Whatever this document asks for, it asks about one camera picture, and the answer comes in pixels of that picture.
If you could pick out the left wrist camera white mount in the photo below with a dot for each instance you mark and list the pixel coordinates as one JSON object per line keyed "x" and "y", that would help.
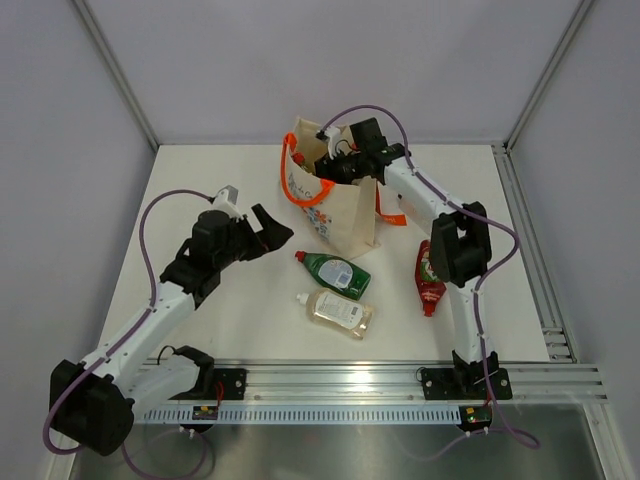
{"x": 224, "y": 205}

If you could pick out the aluminium frame post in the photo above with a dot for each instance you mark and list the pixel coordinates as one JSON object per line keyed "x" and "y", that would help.
{"x": 561, "y": 49}
{"x": 89, "y": 22}

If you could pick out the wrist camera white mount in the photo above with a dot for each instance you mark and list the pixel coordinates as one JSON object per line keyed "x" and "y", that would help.
{"x": 224, "y": 205}
{"x": 337, "y": 139}

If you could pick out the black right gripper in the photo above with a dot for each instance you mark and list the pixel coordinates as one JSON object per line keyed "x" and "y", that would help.
{"x": 329, "y": 168}

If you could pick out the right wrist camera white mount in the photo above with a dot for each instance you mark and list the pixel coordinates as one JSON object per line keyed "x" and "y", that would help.
{"x": 337, "y": 139}

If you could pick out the white slotted cable duct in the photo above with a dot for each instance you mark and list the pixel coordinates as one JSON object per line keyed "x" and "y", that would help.
{"x": 235, "y": 414}

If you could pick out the aluminium front rail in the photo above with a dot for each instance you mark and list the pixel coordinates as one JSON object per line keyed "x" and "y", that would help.
{"x": 400, "y": 381}

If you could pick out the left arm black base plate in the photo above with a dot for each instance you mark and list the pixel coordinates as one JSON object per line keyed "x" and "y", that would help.
{"x": 217, "y": 383}

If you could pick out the green dish soap bottle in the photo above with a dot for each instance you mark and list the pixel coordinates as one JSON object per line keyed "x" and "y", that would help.
{"x": 335, "y": 273}

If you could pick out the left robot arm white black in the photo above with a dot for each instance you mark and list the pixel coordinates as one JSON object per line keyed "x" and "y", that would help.
{"x": 96, "y": 401}

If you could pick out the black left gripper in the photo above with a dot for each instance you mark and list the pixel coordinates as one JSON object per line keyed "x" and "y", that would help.
{"x": 269, "y": 239}

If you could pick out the red Fairy dish soap bottle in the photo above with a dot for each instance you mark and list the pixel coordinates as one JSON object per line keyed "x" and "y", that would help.
{"x": 430, "y": 288}

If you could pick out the aluminium frame post right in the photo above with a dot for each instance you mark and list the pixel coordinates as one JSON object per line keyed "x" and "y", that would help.
{"x": 561, "y": 49}

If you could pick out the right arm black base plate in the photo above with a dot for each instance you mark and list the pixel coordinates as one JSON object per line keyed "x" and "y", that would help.
{"x": 447, "y": 384}

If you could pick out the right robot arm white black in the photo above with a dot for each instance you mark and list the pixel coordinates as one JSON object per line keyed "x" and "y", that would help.
{"x": 459, "y": 238}

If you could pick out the canvas bag with orange handles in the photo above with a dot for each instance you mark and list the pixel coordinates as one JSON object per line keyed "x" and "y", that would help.
{"x": 342, "y": 217}

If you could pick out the clear tea seed soap bottle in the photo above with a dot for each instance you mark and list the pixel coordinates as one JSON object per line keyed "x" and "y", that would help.
{"x": 328, "y": 309}

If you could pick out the yellow Fairy dish soap bottle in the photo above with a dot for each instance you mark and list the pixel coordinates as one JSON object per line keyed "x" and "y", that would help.
{"x": 299, "y": 160}

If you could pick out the aluminium frame post left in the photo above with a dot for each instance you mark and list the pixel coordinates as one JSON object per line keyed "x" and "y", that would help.
{"x": 89, "y": 22}

